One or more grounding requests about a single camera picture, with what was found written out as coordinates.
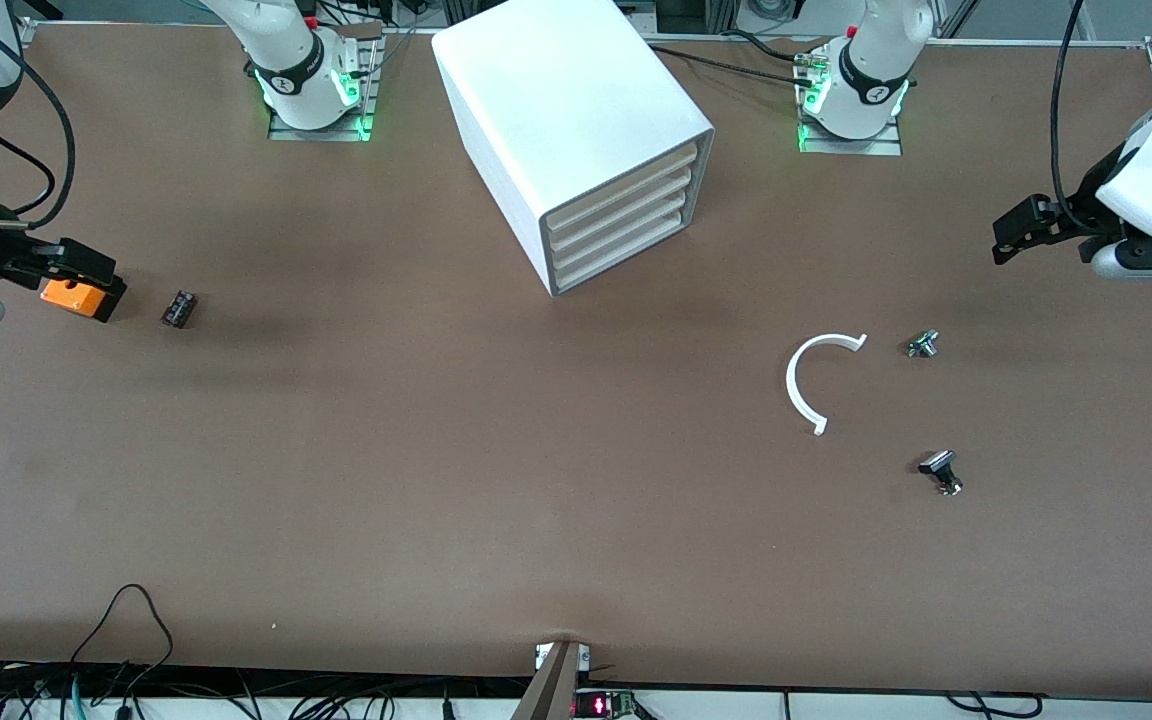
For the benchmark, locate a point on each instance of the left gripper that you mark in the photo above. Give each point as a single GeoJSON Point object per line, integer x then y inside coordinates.
{"type": "Point", "coordinates": [1092, 197]}

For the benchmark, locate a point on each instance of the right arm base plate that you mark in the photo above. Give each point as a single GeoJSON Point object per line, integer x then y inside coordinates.
{"type": "Point", "coordinates": [286, 133]}

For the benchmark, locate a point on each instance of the small red display device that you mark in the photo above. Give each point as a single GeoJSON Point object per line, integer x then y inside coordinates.
{"type": "Point", "coordinates": [601, 705]}

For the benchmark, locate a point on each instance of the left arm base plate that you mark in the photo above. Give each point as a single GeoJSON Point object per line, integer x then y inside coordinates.
{"type": "Point", "coordinates": [881, 147]}

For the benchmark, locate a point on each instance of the small black electronic component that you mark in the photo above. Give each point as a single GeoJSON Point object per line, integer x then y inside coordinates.
{"type": "Point", "coordinates": [179, 308]}

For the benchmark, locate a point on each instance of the white curved plastic arc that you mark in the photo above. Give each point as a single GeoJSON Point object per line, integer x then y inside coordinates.
{"type": "Point", "coordinates": [792, 385]}

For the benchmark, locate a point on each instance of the orange box with black base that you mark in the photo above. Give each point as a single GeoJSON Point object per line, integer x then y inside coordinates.
{"type": "Point", "coordinates": [71, 298]}

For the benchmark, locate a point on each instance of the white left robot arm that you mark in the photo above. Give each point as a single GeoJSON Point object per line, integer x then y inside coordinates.
{"type": "Point", "coordinates": [871, 60]}

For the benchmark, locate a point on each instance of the black square-head switch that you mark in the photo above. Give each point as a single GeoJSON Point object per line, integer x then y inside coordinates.
{"type": "Point", "coordinates": [940, 466]}

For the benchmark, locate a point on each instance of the wooden camera stand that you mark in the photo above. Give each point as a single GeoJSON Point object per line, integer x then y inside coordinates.
{"type": "Point", "coordinates": [551, 690]}

